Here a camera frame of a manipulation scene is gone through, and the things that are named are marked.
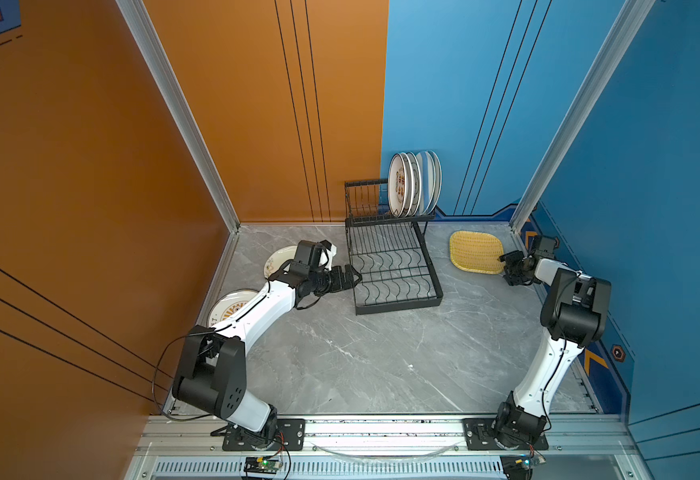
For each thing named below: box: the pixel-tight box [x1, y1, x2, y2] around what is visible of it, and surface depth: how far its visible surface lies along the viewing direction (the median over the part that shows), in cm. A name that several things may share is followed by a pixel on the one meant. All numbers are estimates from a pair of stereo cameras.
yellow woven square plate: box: [449, 231, 505, 274], surface depth 114 cm
